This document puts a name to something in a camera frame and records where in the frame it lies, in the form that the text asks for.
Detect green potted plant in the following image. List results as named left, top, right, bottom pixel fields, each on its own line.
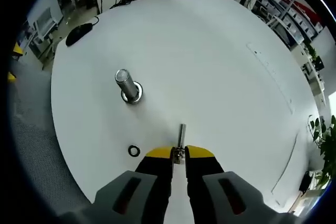
left=308, top=114, right=336, bottom=191

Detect small black box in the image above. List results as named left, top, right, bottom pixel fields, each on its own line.
left=299, top=170, right=311, bottom=193

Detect white mesh office chair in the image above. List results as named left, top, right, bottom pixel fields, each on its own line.
left=9, top=73, right=96, bottom=210

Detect thick threaded steel stud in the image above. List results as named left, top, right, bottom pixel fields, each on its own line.
left=114, top=68, right=144, bottom=105

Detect long white background desk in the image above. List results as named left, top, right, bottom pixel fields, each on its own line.
left=298, top=42, right=328, bottom=107

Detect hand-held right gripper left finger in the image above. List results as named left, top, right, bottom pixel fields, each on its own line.
left=91, top=146, right=174, bottom=224

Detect black computer mouse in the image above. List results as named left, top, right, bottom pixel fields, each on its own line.
left=65, top=23, right=94, bottom=47

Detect black mouse cable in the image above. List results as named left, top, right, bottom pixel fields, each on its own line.
left=91, top=3, right=132, bottom=26

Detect thin threaded steel stud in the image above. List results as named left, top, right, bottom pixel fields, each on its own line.
left=173, top=123, right=188, bottom=166

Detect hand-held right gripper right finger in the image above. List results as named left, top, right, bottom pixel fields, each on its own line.
left=184, top=144, right=276, bottom=224

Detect storage shelf with white bins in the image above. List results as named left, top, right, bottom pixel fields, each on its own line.
left=251, top=0, right=326, bottom=43

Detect black washer rings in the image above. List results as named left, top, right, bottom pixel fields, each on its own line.
left=128, top=144, right=141, bottom=157

